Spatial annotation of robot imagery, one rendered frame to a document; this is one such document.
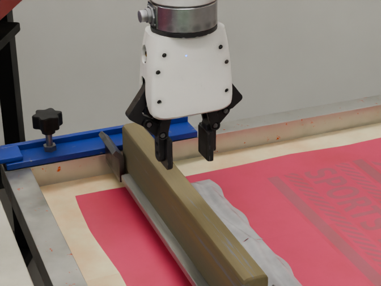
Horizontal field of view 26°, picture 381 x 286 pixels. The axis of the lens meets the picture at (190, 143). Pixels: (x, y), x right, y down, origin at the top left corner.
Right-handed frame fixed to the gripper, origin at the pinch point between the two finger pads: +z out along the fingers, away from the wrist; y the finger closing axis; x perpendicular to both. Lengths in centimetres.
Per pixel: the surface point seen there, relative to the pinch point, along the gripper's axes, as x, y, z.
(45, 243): 5.4, -16.9, 12.5
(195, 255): -7.2, -1.8, 10.6
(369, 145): 18.9, 40.0, 16.4
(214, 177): 18.5, 12.0, 16.2
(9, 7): 94, -4, 8
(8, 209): 184, 3, 110
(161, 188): 4.2, -1.7, 7.4
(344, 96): 200, 155, 98
